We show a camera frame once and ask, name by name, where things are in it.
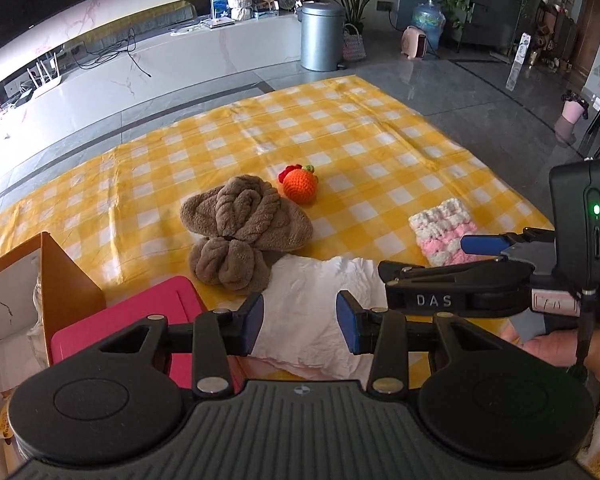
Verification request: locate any white crinkled cloth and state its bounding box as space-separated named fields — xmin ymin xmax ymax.
xmin=252 ymin=255 xmax=388 ymax=381

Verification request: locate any person's right hand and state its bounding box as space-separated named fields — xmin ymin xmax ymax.
xmin=524 ymin=300 xmax=600 ymax=378

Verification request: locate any orange-rimmed cardboard box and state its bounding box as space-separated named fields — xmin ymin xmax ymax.
xmin=0 ymin=231 xmax=107 ymax=480

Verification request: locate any white standing box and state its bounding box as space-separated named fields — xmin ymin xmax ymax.
xmin=505 ymin=32 xmax=531 ymax=92

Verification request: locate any pink space heater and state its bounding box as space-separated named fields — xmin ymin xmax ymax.
xmin=401 ymin=25 xmax=431 ymax=58

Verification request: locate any yellow checked blanket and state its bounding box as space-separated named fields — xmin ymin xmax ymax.
xmin=0 ymin=75 xmax=556 ymax=361

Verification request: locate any pink box lid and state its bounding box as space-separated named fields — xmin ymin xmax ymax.
xmin=50 ymin=276 xmax=243 ymax=396

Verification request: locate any pink small bin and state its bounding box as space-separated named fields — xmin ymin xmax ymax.
xmin=554 ymin=90 xmax=591 ymax=136

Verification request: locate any blue water jug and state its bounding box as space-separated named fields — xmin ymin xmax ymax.
xmin=411 ymin=0 xmax=447 ymax=48

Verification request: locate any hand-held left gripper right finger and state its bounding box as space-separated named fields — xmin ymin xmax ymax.
xmin=336 ymin=291 xmax=511 ymax=397

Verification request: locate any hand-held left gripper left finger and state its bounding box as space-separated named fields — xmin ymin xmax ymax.
xmin=96 ymin=291 xmax=265 ymax=398

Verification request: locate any woven basket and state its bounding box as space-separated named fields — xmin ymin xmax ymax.
xmin=341 ymin=23 xmax=367 ymax=61

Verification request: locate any white marble media console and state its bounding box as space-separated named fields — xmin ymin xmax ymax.
xmin=0 ymin=12 xmax=303 ymax=161

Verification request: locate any white wifi router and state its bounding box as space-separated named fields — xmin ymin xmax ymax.
xmin=27 ymin=57 xmax=63 ymax=98

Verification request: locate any pink white knitted cloth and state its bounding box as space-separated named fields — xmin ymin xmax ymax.
xmin=408 ymin=198 xmax=478 ymax=267

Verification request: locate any orange crochet fruit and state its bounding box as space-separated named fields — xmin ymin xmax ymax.
xmin=282 ymin=164 xmax=321 ymax=206

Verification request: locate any clear plastic bag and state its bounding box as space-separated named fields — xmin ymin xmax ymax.
xmin=27 ymin=280 xmax=49 ymax=366

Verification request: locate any grey metal trash bin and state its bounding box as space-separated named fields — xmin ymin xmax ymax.
xmin=300 ymin=1 xmax=346 ymax=72

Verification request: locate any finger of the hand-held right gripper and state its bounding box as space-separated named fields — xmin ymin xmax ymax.
xmin=461 ymin=227 xmax=556 ymax=261
xmin=378 ymin=256 xmax=516 ymax=287

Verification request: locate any dark cabinet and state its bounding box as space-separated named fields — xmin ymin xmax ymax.
xmin=465 ymin=0 xmax=526 ymax=56

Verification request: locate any brown bow-shaped towel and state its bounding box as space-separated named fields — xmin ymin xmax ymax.
xmin=180 ymin=174 xmax=315 ymax=295

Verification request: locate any black cable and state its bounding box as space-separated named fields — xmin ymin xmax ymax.
xmin=75 ymin=27 xmax=153 ymax=78

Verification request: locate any brown wooden door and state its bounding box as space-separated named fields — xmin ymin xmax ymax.
xmin=575 ymin=0 xmax=600 ymax=76

